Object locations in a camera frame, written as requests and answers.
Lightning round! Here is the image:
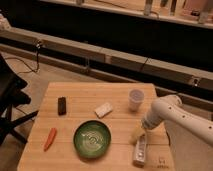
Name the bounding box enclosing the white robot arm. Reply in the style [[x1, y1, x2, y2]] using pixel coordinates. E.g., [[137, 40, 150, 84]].
[[130, 95, 213, 147]]

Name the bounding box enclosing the small wooden table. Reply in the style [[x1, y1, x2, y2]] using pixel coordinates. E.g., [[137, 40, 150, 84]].
[[18, 82, 175, 171]]

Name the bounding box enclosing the black office chair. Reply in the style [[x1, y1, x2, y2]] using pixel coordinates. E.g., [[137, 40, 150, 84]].
[[0, 54, 38, 145]]

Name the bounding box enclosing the black rectangular block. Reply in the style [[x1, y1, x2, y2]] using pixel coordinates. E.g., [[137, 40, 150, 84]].
[[58, 97, 66, 115]]

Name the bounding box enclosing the orange carrot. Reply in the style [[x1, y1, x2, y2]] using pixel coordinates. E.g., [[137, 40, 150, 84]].
[[43, 128, 57, 151]]

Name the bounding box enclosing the translucent plastic cup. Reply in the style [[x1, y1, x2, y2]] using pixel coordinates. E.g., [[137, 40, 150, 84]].
[[129, 89, 144, 111]]

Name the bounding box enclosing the black cable on floor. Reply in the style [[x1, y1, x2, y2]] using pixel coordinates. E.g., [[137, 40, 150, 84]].
[[3, 39, 44, 76]]

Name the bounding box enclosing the green ceramic plate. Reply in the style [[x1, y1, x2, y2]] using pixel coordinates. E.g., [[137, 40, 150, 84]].
[[73, 120, 111, 159]]

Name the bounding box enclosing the white labelled bottle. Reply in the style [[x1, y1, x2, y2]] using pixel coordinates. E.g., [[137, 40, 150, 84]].
[[133, 135, 147, 166]]

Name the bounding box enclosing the white sponge block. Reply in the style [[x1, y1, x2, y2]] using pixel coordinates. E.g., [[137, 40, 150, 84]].
[[95, 103, 113, 118]]

